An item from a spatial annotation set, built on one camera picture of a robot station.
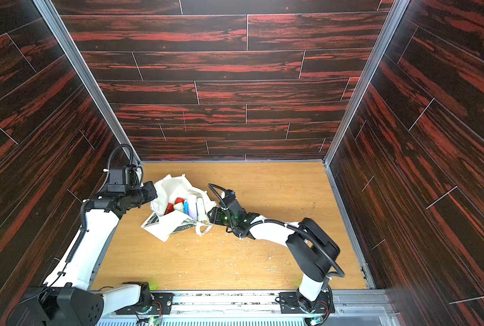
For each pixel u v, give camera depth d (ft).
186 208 2.92
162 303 2.39
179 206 2.98
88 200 1.69
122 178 1.86
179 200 3.24
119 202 1.72
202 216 2.83
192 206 2.89
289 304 2.40
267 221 1.89
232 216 2.20
